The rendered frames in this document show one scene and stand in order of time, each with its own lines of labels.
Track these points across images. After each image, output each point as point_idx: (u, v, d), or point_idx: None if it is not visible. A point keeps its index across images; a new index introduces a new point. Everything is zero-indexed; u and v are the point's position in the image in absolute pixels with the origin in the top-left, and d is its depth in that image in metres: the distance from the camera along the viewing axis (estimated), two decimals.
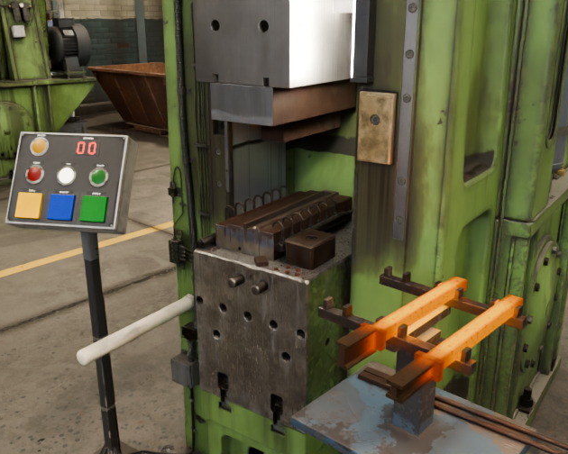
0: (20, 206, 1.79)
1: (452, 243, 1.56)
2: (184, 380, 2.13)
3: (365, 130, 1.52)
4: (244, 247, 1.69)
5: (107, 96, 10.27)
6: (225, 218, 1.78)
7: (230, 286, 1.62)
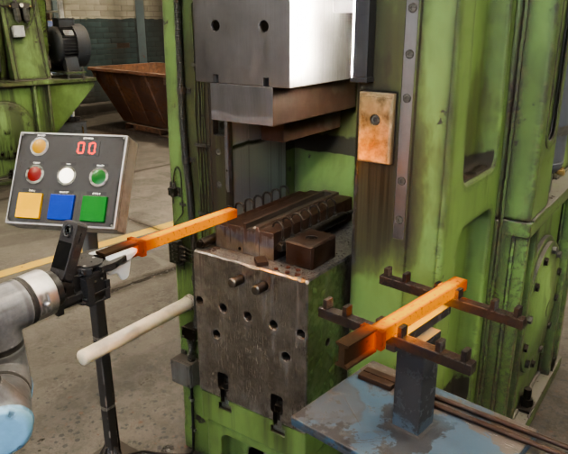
0: (20, 206, 1.79)
1: (452, 243, 1.56)
2: (184, 380, 2.13)
3: (365, 130, 1.52)
4: (244, 247, 1.69)
5: (107, 96, 10.27)
6: None
7: (230, 286, 1.62)
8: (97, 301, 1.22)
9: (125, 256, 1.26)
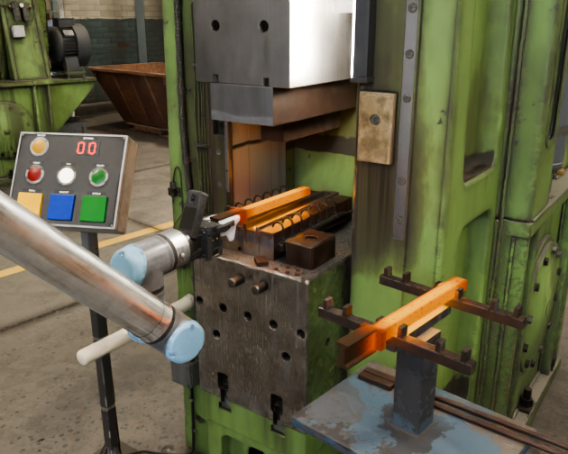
0: None
1: (452, 243, 1.56)
2: (184, 380, 2.13)
3: (365, 130, 1.52)
4: (244, 247, 1.69)
5: (107, 96, 10.27)
6: None
7: (230, 286, 1.62)
8: (214, 257, 1.50)
9: (233, 221, 1.53)
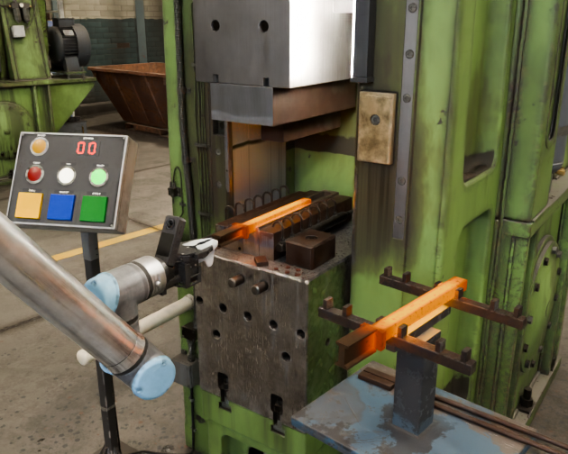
0: (20, 206, 1.79)
1: (452, 243, 1.56)
2: (184, 380, 2.13)
3: (365, 130, 1.52)
4: (244, 247, 1.69)
5: (107, 96, 10.27)
6: (225, 218, 1.78)
7: (230, 286, 1.62)
8: (191, 284, 1.45)
9: (212, 246, 1.49)
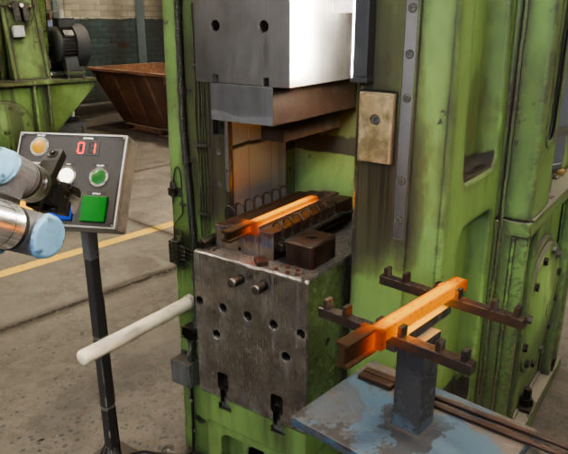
0: (20, 206, 1.79)
1: (452, 243, 1.56)
2: (184, 380, 2.13)
3: (365, 130, 1.52)
4: (244, 247, 1.69)
5: (107, 96, 10.27)
6: (225, 218, 1.78)
7: (230, 286, 1.62)
8: (62, 213, 1.53)
9: (80, 193, 1.62)
